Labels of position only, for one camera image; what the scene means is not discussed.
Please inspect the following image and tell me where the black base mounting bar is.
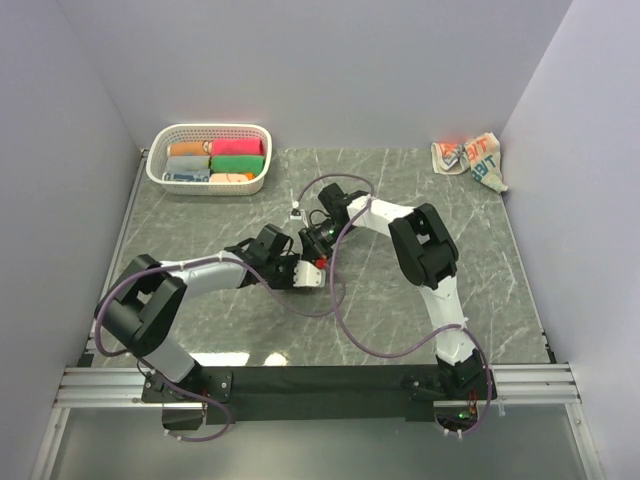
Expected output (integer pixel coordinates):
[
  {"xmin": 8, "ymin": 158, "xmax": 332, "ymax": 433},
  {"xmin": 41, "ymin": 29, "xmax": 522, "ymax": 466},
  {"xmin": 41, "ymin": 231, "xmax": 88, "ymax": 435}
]
[{"xmin": 141, "ymin": 364, "xmax": 501, "ymax": 426}]

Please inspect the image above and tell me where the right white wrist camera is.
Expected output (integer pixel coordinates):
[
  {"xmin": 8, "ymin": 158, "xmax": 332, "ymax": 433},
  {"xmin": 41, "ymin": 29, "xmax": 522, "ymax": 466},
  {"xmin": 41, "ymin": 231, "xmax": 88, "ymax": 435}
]
[{"xmin": 289, "ymin": 201, "xmax": 305, "ymax": 221}]

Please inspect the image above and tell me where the white printed towel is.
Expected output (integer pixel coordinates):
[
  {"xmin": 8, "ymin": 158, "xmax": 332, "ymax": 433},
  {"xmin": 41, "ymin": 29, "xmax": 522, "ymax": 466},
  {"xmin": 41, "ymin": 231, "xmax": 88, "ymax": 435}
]
[{"xmin": 431, "ymin": 132, "xmax": 508, "ymax": 194}]

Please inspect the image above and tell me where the aluminium front rail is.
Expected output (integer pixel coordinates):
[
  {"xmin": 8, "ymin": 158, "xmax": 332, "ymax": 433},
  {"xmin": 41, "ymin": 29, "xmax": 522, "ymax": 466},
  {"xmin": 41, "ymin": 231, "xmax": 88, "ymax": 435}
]
[{"xmin": 54, "ymin": 364, "xmax": 581, "ymax": 408}]

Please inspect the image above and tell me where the peach rolled towel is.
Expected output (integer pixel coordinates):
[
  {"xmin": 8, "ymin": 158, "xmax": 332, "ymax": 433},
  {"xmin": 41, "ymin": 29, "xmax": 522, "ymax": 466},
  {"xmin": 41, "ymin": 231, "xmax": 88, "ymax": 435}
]
[{"xmin": 209, "ymin": 173, "xmax": 255, "ymax": 183}]

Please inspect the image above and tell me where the blue patterned rolled towel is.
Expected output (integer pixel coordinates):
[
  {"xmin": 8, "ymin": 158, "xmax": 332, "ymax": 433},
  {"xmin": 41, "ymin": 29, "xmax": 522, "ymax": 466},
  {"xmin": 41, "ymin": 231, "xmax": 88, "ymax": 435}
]
[{"xmin": 162, "ymin": 170, "xmax": 211, "ymax": 183}]

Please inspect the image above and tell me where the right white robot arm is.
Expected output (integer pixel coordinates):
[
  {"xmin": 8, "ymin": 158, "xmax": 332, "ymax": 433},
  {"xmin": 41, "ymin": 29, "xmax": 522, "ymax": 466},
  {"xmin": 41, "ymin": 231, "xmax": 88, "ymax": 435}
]
[{"xmin": 291, "ymin": 183, "xmax": 493, "ymax": 399}]

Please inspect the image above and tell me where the white plastic basket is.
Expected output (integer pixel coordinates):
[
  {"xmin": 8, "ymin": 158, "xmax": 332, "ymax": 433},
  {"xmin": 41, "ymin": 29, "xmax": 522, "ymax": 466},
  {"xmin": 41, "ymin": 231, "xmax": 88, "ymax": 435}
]
[{"xmin": 146, "ymin": 124, "xmax": 273, "ymax": 196}]

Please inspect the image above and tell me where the green rolled towel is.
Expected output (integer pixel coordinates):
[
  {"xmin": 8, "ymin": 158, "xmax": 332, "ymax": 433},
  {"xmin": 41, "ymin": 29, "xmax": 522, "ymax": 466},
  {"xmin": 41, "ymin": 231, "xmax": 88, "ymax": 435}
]
[{"xmin": 210, "ymin": 155, "xmax": 265, "ymax": 176}]

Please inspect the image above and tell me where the grey rolled towel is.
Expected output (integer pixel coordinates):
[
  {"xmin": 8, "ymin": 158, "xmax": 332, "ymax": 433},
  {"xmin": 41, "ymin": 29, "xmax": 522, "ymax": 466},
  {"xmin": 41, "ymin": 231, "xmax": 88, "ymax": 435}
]
[{"xmin": 165, "ymin": 155, "xmax": 211, "ymax": 173}]

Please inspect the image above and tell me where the orange rolled towel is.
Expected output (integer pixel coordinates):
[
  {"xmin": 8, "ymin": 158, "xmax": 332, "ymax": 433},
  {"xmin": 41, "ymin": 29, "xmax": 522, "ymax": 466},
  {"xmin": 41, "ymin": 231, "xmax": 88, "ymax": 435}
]
[{"xmin": 167, "ymin": 141, "xmax": 212, "ymax": 157}]

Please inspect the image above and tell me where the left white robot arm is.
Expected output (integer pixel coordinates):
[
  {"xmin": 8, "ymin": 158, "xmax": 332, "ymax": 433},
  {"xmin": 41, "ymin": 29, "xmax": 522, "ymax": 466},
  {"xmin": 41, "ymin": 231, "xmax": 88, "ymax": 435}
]
[{"xmin": 95, "ymin": 224, "xmax": 301, "ymax": 402}]

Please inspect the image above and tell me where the pink rolled towel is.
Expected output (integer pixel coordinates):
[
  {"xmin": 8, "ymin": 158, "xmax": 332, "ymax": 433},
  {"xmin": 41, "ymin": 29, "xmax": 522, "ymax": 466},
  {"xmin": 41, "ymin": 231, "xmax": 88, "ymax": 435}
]
[{"xmin": 210, "ymin": 137, "xmax": 264, "ymax": 156}]

